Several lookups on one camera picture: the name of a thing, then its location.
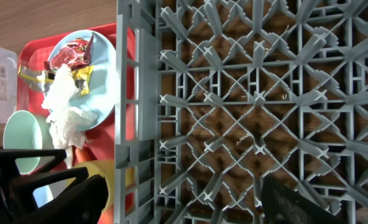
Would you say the grey dishwasher rack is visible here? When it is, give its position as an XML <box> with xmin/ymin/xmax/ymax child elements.
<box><xmin>114</xmin><ymin>0</ymin><xmax>368</xmax><ymax>223</ymax></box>

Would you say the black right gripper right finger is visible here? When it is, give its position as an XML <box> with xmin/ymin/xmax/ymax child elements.
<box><xmin>261</xmin><ymin>175</ymin><xmax>343</xmax><ymax>224</ymax></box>

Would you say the orange carrot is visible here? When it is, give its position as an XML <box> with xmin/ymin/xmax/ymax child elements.
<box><xmin>75</xmin><ymin>147</ymin><xmax>96</xmax><ymax>163</ymax></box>

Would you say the light blue bowl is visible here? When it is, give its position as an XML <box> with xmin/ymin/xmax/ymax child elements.
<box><xmin>32</xmin><ymin>181</ymin><xmax>66</xmax><ymax>208</ymax></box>

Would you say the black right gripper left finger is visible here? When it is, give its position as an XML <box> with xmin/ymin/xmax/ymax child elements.
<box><xmin>0</xmin><ymin>149</ymin><xmax>108</xmax><ymax>224</ymax></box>

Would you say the clear plastic bin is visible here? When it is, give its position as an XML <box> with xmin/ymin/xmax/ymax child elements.
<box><xmin>0</xmin><ymin>47</ymin><xmax>17</xmax><ymax>123</ymax></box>

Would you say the red serving tray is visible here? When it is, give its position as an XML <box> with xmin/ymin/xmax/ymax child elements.
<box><xmin>17</xmin><ymin>22</ymin><xmax>137</xmax><ymax>224</ymax></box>

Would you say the white napkin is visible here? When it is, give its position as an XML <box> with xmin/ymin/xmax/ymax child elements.
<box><xmin>42</xmin><ymin>64</ymin><xmax>98</xmax><ymax>149</ymax></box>

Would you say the green bowl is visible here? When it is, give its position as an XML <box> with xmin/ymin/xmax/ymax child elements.
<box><xmin>3</xmin><ymin>110</ymin><xmax>54</xmax><ymax>174</ymax></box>

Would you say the white plastic spoon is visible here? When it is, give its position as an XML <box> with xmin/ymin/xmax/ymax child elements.
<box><xmin>64</xmin><ymin>146</ymin><xmax>73</xmax><ymax>169</ymax></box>

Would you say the clear silver wrapper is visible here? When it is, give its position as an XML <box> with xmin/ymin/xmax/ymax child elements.
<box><xmin>18</xmin><ymin>65</ymin><xmax>53</xmax><ymax>93</ymax></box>

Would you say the yellow cup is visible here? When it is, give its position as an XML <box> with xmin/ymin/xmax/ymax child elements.
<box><xmin>66</xmin><ymin>159</ymin><xmax>135</xmax><ymax>215</ymax></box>

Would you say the yellow snack wrapper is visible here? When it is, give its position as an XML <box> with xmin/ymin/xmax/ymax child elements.
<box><xmin>72</xmin><ymin>65</ymin><xmax>94</xmax><ymax>98</ymax></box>

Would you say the light blue plate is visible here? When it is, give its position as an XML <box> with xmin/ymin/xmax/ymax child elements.
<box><xmin>49</xmin><ymin>30</ymin><xmax>119</xmax><ymax>131</ymax></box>

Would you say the red snack wrapper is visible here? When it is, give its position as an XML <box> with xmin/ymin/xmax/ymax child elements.
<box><xmin>44</xmin><ymin>35</ymin><xmax>94</xmax><ymax>73</ymax></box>

